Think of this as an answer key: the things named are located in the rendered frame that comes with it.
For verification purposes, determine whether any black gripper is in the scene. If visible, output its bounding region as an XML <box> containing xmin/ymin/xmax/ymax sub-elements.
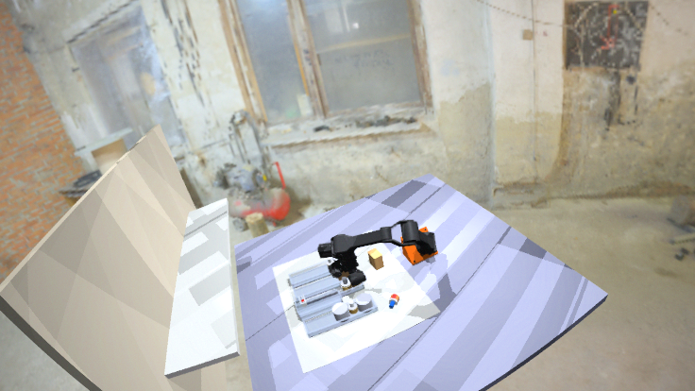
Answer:
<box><xmin>341</xmin><ymin>252</ymin><xmax>366</xmax><ymax>286</ymax></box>

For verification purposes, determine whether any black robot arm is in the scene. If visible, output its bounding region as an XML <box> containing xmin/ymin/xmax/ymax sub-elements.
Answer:
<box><xmin>317</xmin><ymin>220</ymin><xmax>437</xmax><ymax>279</ymax></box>

